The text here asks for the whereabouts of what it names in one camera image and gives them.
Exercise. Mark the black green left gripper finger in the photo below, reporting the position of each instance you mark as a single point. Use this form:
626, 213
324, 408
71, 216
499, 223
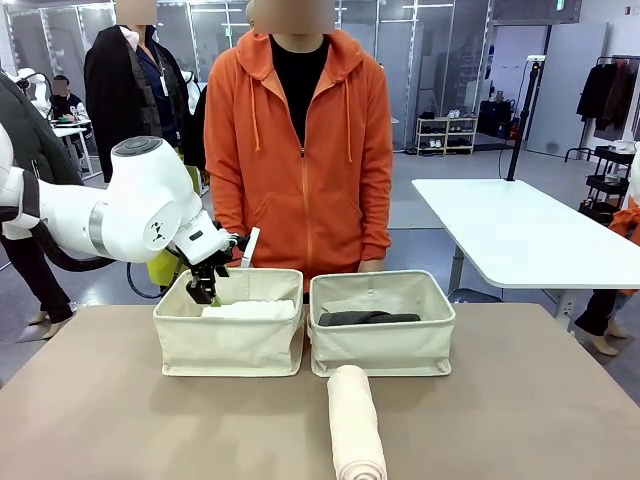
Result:
201, 291
218, 300

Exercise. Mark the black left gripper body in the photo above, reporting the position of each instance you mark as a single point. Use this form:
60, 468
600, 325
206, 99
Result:
207, 267

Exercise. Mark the white towel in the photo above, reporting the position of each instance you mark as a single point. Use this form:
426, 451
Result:
255, 310

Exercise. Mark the dark grey towel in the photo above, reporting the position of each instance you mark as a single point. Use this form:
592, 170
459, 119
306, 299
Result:
370, 318

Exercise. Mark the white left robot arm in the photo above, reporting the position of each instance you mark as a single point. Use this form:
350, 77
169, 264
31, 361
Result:
135, 200

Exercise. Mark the person's left forearm orange sleeve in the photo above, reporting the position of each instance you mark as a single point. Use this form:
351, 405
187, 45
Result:
376, 215

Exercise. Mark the person's right forearm orange sleeve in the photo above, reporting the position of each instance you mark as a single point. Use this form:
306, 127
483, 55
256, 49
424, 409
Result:
217, 190

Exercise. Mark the person's left hand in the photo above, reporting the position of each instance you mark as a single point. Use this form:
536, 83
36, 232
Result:
371, 266

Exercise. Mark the cream fabric basket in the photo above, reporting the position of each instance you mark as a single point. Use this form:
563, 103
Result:
230, 345
382, 347

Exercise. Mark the yellow green bag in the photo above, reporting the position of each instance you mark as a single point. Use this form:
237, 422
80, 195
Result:
160, 267

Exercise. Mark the person in orange hoodie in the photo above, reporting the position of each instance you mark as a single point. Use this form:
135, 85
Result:
300, 190

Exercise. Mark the pink rolled towel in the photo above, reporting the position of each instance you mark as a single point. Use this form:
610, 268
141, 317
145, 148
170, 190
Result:
356, 425

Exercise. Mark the white desk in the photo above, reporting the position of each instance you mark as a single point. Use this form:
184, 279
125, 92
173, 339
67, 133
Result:
75, 135

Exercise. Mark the seated person in dark top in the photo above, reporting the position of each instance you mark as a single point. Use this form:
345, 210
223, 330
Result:
67, 102

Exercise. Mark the white humanoid robot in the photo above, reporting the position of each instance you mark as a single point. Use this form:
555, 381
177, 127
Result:
32, 90

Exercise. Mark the wooden shoe rack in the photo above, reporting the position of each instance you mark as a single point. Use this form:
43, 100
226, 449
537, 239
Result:
446, 135

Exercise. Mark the white table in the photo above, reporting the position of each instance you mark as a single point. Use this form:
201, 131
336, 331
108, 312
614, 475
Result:
530, 230

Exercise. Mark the black suitcase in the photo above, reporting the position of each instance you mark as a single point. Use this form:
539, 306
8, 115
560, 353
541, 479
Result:
495, 117

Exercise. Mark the black side table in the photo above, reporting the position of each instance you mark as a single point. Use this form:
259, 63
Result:
580, 152

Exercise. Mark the black trolley cart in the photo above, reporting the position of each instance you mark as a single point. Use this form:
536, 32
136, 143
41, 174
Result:
607, 180

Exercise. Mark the clothes rack with dark coats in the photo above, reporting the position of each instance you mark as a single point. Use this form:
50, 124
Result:
607, 95

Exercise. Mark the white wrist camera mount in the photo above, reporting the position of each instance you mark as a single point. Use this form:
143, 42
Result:
251, 247

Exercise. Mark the black camera pole stand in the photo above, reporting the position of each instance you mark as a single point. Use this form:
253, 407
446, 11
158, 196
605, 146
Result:
522, 120

